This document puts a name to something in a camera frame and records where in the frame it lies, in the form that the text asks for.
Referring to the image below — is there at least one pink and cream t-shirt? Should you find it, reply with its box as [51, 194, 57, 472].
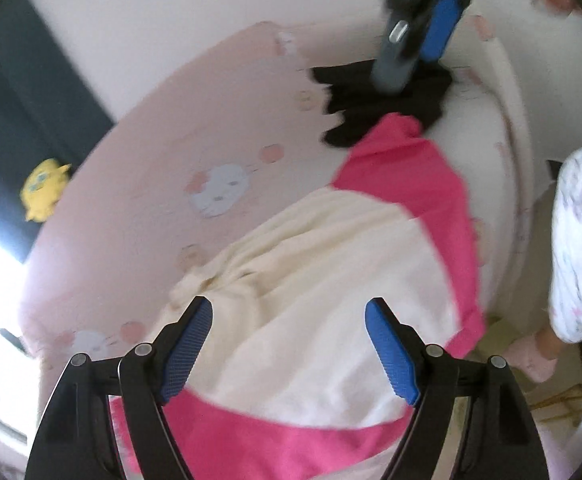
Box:
[108, 112, 487, 480]

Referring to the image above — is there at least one yellow plush toy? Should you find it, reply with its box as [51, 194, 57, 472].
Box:
[21, 157, 72, 223]

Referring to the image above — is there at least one dark curtain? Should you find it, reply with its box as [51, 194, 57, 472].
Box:
[0, 0, 116, 263]

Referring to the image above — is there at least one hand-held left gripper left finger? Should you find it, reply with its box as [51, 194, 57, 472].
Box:
[25, 296, 214, 480]

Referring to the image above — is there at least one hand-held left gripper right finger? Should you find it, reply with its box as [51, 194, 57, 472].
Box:
[364, 297, 549, 480]

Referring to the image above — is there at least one pink slipper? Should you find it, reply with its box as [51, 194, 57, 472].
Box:
[510, 330, 558, 383]

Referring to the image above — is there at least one pink printed blanket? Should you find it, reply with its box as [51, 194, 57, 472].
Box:
[18, 7, 547, 480]

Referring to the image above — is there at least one person's leg in patterned pyjamas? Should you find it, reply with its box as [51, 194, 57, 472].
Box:
[536, 142, 582, 356]

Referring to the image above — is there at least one folded black garment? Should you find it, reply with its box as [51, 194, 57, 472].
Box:
[311, 59, 454, 150]

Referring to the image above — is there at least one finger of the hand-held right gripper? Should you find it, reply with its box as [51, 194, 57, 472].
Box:
[418, 0, 478, 63]
[371, 0, 424, 96]

